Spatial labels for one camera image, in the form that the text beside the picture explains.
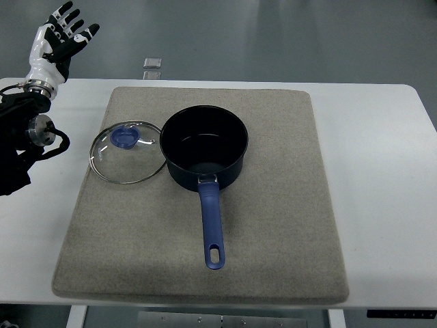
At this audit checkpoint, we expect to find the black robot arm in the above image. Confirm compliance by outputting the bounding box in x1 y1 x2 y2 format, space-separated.
1 83 70 195

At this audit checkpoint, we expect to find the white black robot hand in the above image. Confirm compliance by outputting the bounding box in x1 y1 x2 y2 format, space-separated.
23 1 100 100

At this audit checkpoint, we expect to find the grey metal base plate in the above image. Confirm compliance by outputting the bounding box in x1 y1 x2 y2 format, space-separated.
137 311 308 328

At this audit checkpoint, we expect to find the white table leg left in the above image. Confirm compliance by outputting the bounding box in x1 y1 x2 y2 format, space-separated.
66 305 87 328

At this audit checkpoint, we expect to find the silver floor plate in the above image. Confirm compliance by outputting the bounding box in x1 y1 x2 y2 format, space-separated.
143 57 162 68
143 70 161 80

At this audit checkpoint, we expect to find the white table leg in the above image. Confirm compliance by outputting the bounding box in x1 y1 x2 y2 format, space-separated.
328 309 346 328
66 305 87 328

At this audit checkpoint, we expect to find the glass lid blue knob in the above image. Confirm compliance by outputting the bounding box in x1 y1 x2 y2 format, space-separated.
89 120 165 185

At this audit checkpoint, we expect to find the upper silver floor plate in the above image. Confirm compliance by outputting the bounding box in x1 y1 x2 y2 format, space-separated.
143 57 162 68

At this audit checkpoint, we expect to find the dark saucepan blue handle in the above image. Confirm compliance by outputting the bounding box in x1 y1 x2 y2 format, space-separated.
160 105 249 270

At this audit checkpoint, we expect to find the white table leg right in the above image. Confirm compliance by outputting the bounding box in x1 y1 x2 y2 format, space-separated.
328 309 346 328

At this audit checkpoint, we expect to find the lower silver floor plate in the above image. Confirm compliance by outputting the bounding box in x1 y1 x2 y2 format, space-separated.
143 70 161 80

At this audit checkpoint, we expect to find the black table control panel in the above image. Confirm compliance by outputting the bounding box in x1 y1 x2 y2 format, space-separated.
367 310 436 320

